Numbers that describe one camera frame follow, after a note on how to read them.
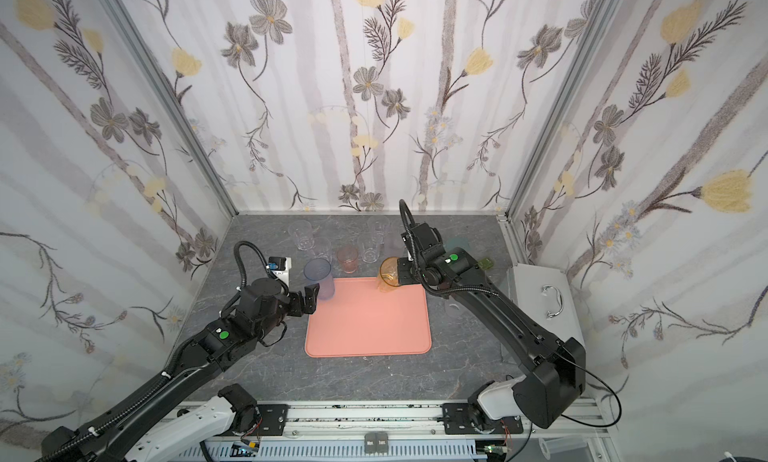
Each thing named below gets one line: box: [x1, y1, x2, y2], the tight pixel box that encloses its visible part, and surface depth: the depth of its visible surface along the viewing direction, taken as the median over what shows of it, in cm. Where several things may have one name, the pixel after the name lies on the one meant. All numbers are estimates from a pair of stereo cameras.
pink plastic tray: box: [305, 277, 432, 358], surface depth 89 cm
